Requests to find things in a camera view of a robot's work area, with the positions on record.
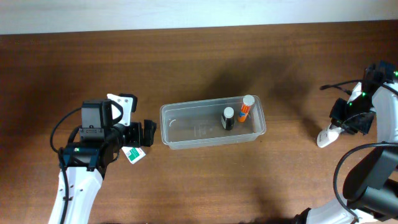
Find white Panadol medicine box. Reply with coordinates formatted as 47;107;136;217
121;146;146;164

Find white spray bottle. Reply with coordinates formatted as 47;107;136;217
317;123;344;148

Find dark bottle with white cap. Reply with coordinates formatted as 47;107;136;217
221;107;234;131

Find orange tube with white cap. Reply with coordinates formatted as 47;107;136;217
238;95;255;123

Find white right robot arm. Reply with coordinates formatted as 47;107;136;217
292;61;397;224

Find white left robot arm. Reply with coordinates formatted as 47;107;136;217
49;93;157;223

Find clear plastic container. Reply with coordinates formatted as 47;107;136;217
160;96;267;150

